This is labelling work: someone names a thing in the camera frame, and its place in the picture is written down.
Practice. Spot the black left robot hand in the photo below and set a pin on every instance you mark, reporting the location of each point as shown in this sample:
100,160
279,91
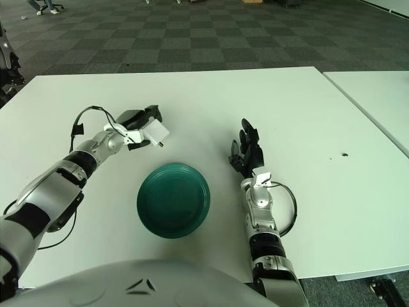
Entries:
132,118

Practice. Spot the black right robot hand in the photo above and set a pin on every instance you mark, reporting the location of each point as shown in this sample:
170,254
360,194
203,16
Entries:
254,156

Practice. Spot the white plug charger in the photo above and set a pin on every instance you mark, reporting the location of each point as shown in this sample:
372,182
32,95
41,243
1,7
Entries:
156,132

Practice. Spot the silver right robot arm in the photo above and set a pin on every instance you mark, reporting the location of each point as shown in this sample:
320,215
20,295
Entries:
262,201

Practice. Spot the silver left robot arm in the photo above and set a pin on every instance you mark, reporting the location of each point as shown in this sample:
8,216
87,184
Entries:
51,192

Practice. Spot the green round plate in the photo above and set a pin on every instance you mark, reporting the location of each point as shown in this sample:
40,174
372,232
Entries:
172,201

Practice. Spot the white furniture legs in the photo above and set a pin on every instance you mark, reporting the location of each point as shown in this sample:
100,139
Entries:
147,1

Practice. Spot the black rolling chair base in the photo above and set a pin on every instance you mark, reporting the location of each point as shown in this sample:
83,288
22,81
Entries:
57,5

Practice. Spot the black silver office chair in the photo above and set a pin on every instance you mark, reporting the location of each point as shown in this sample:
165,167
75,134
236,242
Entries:
6,48

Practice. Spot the seated person in jeans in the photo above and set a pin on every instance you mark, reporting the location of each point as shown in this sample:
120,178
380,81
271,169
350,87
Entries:
33,4

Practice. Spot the brown cardboard box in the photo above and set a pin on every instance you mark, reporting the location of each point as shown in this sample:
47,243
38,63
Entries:
251,1

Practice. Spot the black background equipment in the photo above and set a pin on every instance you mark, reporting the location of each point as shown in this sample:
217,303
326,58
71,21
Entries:
289,2

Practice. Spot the silver robot torso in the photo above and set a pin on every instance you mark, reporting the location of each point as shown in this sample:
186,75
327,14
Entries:
137,284

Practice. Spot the black table foot caster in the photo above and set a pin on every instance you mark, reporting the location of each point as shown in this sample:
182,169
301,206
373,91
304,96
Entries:
383,286

